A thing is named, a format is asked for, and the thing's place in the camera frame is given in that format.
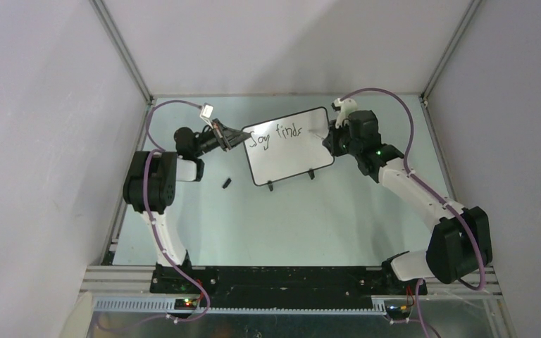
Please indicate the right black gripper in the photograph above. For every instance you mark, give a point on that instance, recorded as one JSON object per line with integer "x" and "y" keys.
{"x": 332, "y": 141}

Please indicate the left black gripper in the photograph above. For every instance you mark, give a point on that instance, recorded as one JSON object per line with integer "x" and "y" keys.
{"x": 226, "y": 138}

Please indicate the black marker cap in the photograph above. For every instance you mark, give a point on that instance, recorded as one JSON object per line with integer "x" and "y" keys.
{"x": 226, "y": 183}

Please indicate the black framed whiteboard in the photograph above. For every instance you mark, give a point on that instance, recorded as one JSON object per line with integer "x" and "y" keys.
{"x": 285, "y": 147}

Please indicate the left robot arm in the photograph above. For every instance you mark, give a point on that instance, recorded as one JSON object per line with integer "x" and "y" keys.
{"x": 150, "y": 184}

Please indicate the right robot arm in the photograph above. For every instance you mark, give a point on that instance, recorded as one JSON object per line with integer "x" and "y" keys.
{"x": 460, "y": 240}

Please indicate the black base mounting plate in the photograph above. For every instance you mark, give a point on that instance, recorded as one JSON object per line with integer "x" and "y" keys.
{"x": 282, "y": 288}

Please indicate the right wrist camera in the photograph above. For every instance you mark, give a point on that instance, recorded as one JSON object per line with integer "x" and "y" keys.
{"x": 344, "y": 107}

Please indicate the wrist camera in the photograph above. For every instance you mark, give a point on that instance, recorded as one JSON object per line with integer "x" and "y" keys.
{"x": 344, "y": 107}
{"x": 206, "y": 113}

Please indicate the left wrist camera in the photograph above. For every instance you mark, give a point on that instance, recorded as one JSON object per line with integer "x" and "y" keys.
{"x": 206, "y": 113}

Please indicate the aluminium frame rail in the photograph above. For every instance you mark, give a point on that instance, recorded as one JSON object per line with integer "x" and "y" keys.
{"x": 126, "y": 288}

